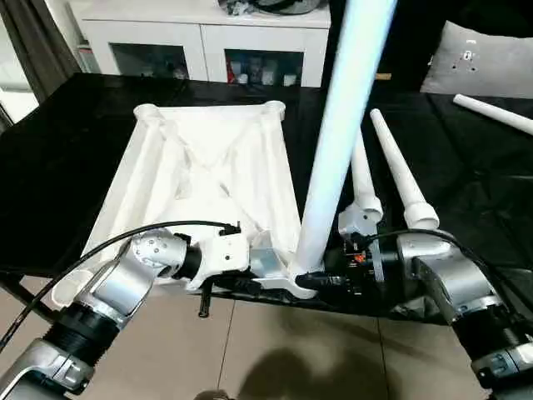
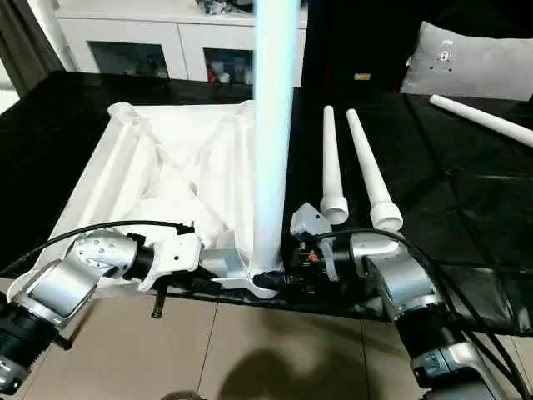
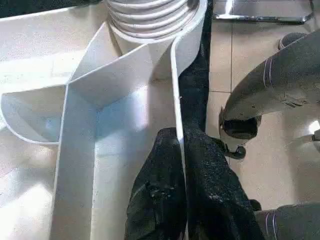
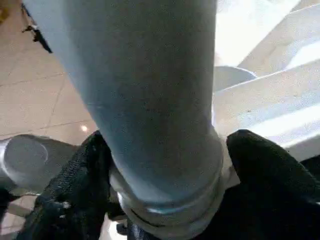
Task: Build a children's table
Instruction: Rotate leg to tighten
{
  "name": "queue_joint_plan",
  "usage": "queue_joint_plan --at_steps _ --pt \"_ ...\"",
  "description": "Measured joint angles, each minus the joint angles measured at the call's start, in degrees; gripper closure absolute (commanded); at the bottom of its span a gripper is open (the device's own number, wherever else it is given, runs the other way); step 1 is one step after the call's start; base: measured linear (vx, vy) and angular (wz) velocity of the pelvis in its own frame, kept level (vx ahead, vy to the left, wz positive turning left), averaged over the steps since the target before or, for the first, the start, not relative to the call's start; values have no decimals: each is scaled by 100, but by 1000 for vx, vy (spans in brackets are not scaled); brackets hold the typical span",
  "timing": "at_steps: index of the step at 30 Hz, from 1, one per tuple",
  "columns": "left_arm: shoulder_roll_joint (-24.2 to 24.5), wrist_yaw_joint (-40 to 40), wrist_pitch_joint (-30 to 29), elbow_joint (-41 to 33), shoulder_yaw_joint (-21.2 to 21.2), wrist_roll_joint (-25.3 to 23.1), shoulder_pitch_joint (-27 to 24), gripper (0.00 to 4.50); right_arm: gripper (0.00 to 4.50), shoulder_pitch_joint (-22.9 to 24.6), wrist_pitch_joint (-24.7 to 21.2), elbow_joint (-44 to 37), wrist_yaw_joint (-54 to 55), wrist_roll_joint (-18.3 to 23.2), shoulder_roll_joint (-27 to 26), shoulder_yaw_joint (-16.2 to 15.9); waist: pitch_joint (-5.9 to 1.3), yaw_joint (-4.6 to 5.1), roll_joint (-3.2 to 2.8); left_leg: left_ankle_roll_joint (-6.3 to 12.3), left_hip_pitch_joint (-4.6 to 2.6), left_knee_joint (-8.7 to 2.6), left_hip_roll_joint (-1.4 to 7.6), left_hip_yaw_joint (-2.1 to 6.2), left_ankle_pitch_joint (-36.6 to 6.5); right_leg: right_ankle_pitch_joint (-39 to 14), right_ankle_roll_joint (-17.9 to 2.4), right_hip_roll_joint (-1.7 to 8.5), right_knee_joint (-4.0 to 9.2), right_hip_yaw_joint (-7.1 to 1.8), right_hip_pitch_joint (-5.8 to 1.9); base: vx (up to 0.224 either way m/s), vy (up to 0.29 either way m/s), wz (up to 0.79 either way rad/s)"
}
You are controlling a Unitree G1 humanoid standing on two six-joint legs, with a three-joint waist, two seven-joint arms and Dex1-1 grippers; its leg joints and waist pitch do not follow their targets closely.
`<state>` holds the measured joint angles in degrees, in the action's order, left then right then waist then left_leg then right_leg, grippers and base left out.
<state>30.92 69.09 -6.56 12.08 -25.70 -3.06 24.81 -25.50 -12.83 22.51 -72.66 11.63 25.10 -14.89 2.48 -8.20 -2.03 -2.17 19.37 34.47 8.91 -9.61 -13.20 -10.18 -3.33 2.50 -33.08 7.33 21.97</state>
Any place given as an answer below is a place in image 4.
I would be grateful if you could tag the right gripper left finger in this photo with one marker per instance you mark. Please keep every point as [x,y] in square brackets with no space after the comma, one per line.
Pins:
[75,187]

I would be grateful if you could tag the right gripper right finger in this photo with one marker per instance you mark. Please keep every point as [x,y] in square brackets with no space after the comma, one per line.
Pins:
[270,195]

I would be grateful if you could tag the white plastic table top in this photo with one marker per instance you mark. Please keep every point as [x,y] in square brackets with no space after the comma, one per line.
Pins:
[275,100]

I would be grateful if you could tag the white plastic table leg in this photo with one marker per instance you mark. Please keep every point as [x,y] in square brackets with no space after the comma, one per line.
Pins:
[150,87]

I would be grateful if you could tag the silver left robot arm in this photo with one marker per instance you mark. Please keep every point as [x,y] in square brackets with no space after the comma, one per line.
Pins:
[27,160]

